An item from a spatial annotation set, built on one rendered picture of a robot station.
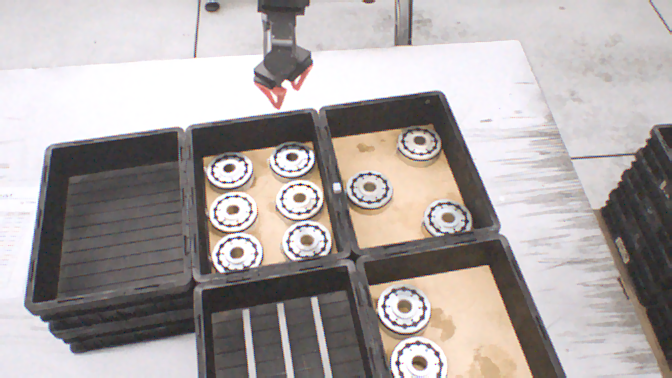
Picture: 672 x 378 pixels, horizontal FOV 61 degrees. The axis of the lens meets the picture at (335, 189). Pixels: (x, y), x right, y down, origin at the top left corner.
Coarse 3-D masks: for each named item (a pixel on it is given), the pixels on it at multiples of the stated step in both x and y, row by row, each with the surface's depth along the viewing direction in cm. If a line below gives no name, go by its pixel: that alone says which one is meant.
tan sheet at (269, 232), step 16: (208, 160) 135; (256, 160) 135; (256, 176) 132; (272, 176) 132; (208, 192) 129; (256, 192) 129; (272, 192) 129; (208, 208) 127; (272, 208) 127; (208, 224) 124; (272, 224) 124; (272, 240) 122; (240, 256) 120; (272, 256) 120
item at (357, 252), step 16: (400, 96) 133; (416, 96) 133; (432, 96) 134; (320, 112) 130; (448, 112) 132; (464, 144) 125; (336, 160) 122; (336, 176) 119; (480, 176) 119; (480, 192) 117; (352, 224) 112; (496, 224) 112; (352, 240) 110; (416, 240) 110; (432, 240) 110; (448, 240) 110
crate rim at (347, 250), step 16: (288, 112) 130; (304, 112) 130; (192, 128) 127; (320, 128) 128; (192, 144) 125; (320, 144) 125; (192, 160) 122; (192, 176) 119; (192, 192) 119; (192, 208) 115; (336, 208) 115; (192, 224) 112; (192, 240) 110; (192, 256) 108; (320, 256) 108; (336, 256) 108; (192, 272) 106; (224, 272) 106; (240, 272) 106; (256, 272) 106
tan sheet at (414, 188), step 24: (336, 144) 138; (360, 144) 138; (384, 144) 138; (360, 168) 133; (384, 168) 133; (408, 168) 133; (432, 168) 133; (408, 192) 129; (432, 192) 129; (456, 192) 129; (360, 216) 125; (384, 216) 125; (408, 216) 125; (360, 240) 122; (384, 240) 122; (408, 240) 122
